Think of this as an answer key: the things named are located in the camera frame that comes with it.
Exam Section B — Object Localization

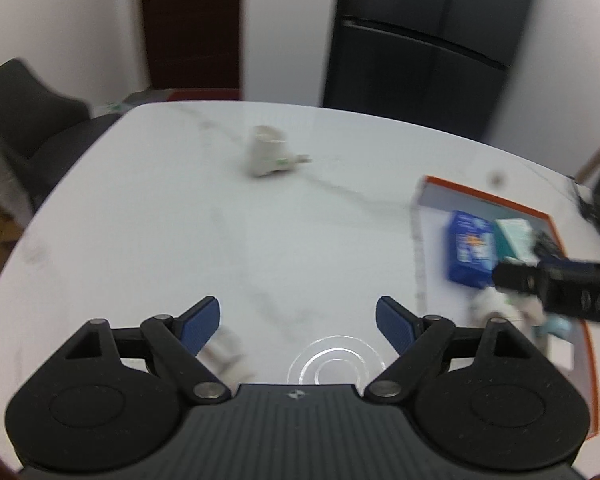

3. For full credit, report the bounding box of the white cube charger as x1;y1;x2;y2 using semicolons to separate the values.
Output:
470;287;546;330

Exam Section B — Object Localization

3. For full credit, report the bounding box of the light blue small bottle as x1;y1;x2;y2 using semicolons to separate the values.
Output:
535;313;573;340

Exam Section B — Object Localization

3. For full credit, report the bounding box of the white rectangular charger box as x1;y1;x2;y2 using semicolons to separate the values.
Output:
198;327;257;391

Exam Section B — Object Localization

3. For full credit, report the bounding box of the orange white cardboard box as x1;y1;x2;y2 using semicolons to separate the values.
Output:
409;176;600;439

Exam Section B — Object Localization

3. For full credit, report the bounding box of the black USB charger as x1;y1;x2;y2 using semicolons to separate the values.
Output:
532;231;564;260

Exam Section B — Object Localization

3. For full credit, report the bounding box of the teal white carton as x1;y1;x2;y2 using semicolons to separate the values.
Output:
494;218;539;264

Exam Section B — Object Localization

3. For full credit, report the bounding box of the blue tin case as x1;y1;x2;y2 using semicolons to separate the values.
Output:
445;210;497;288

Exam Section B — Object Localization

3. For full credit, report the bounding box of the white round plug adapter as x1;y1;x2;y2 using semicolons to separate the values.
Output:
247;125;312;178

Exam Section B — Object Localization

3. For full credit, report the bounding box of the white green plastic bag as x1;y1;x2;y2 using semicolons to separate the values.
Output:
92;102;133;117

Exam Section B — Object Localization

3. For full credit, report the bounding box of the red door mat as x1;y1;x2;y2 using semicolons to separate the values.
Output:
166;88;241;102

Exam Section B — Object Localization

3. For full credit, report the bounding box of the dark grey chair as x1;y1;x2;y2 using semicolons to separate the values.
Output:
0;58;121;210

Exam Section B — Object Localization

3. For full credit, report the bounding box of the black refrigerator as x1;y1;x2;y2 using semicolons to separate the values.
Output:
323;0;533;141

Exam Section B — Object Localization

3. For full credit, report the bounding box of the dark brown door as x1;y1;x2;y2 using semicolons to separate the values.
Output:
140;0;241;89

